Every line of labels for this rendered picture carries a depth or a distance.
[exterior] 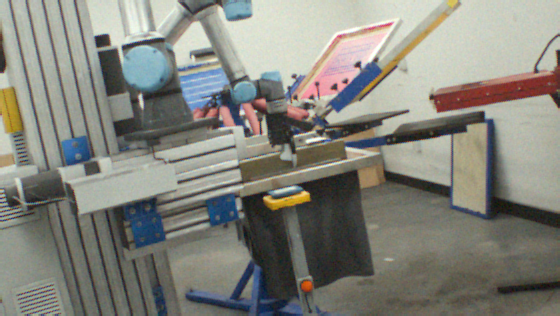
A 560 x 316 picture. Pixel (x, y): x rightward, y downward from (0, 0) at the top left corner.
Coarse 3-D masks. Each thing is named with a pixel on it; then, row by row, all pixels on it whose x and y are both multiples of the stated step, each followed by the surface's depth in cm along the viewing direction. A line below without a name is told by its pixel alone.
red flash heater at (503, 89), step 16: (496, 80) 339; (512, 80) 315; (528, 80) 310; (544, 80) 308; (448, 96) 322; (464, 96) 320; (480, 96) 318; (496, 96) 316; (512, 96) 314; (528, 96) 312
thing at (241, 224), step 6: (246, 216) 253; (240, 222) 279; (246, 222) 254; (240, 228) 285; (246, 228) 255; (240, 234) 293; (246, 234) 267; (246, 240) 267; (252, 240) 252; (246, 246) 266; (252, 246) 253; (252, 252) 254; (252, 258) 260; (258, 258) 256; (258, 264) 258
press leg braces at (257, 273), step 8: (248, 264) 398; (248, 272) 400; (256, 272) 379; (240, 280) 407; (248, 280) 407; (256, 280) 376; (240, 288) 410; (256, 288) 373; (232, 296) 418; (256, 296) 369; (296, 296) 373; (256, 304) 366; (256, 312) 364; (320, 312) 366
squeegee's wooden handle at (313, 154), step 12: (324, 144) 256; (336, 144) 257; (264, 156) 254; (276, 156) 253; (300, 156) 255; (312, 156) 256; (324, 156) 257; (336, 156) 258; (252, 168) 251; (264, 168) 252; (276, 168) 253; (288, 168) 254
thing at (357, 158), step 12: (348, 156) 274; (360, 156) 260; (372, 156) 247; (312, 168) 244; (324, 168) 243; (336, 168) 244; (348, 168) 245; (360, 168) 246; (264, 180) 239; (276, 180) 239; (288, 180) 240; (300, 180) 241; (240, 192) 237; (252, 192) 238
